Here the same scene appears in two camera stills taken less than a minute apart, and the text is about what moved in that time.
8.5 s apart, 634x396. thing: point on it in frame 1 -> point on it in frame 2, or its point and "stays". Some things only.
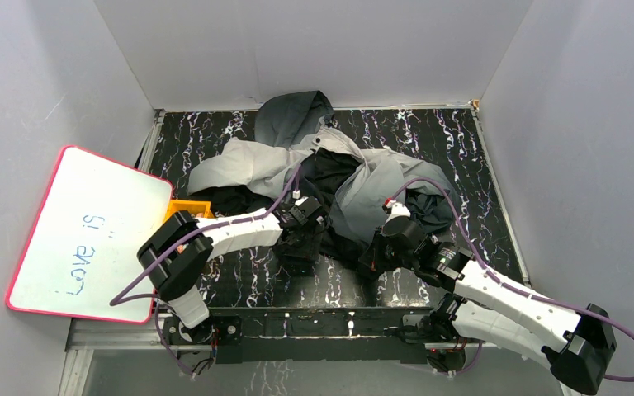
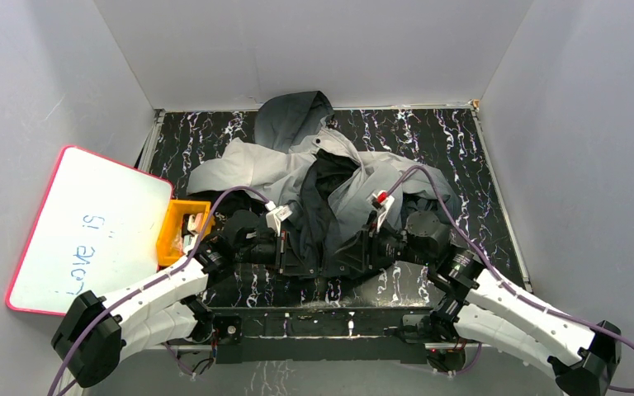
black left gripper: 297,253 -> 281,252
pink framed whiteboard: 94,215 stays
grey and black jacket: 300,153 stays
